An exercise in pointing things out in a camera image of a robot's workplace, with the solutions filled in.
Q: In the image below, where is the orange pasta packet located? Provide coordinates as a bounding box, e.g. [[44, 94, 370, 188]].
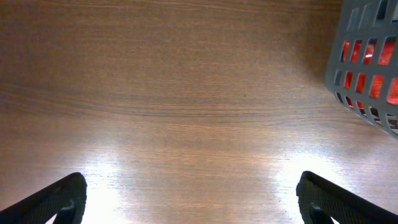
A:
[[341, 40, 398, 110]]

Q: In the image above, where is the grey plastic basket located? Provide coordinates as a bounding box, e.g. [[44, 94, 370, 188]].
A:
[[325, 0, 397, 138]]

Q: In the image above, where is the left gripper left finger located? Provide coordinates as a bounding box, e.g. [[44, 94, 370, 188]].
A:
[[1, 172, 87, 224]]

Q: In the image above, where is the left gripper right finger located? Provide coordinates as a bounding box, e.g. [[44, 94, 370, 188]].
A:
[[296, 171, 397, 224]]

